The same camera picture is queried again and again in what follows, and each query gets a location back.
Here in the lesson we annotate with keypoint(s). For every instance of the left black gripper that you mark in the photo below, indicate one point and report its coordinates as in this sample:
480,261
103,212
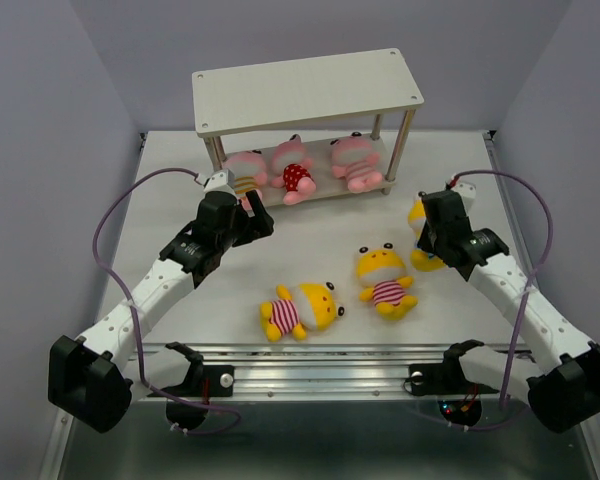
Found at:
263,222

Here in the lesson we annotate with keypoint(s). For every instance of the white two-tier shelf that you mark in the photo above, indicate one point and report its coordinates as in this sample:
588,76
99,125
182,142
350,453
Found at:
258,107

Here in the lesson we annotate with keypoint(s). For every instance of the pink frog orange-striped shirt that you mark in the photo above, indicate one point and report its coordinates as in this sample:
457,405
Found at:
250,174

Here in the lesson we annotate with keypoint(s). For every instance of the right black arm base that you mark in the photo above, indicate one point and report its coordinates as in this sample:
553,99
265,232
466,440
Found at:
460,406

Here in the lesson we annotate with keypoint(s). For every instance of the aluminium mounting rail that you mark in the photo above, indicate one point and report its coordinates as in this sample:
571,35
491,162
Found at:
360,352

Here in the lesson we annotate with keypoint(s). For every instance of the yellow frog blue-striped shirt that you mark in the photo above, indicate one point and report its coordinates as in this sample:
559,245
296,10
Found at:
421,260

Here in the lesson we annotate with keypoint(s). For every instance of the yellow frog lying sideways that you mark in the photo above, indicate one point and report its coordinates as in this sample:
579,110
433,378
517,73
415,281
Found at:
299,309

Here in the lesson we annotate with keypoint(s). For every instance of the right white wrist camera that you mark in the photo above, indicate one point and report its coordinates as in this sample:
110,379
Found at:
466,190

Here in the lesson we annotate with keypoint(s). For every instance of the pink frog pink-striped shirt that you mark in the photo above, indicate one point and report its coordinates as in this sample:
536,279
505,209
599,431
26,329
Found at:
354,160

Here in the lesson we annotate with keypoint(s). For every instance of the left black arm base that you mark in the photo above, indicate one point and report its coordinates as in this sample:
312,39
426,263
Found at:
182,371

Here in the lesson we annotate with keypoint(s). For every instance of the pink frog red polka-dot shirt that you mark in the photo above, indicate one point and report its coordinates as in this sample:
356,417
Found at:
291,166

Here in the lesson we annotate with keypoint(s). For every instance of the yellow frog red-striped shirt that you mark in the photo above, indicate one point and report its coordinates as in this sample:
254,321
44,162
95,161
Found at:
385,281

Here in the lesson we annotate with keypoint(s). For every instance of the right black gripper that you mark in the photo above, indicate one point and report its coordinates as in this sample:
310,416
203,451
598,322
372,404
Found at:
425,241

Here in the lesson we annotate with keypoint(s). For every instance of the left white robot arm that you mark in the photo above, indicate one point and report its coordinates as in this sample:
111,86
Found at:
98,375

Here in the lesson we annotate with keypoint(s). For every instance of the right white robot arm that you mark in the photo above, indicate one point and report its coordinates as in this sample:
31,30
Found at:
561,381

